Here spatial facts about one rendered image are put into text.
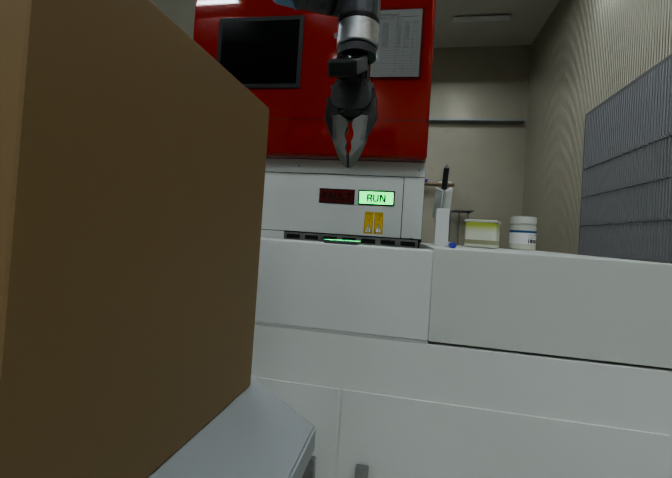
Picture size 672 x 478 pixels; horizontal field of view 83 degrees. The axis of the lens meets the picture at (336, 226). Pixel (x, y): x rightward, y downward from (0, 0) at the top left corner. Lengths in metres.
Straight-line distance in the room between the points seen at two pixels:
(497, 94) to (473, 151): 1.56
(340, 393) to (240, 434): 0.35
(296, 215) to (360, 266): 0.70
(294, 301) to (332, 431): 0.21
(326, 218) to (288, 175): 0.20
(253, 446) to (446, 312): 0.39
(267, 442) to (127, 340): 0.14
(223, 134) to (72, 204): 0.15
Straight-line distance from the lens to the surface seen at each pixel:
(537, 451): 0.71
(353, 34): 0.73
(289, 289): 0.65
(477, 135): 10.71
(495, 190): 10.53
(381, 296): 0.62
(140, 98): 0.24
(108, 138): 0.22
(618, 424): 0.73
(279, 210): 1.31
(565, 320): 0.66
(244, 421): 0.36
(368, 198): 1.25
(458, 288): 0.62
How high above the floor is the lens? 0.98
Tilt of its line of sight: 1 degrees up
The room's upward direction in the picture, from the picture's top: 4 degrees clockwise
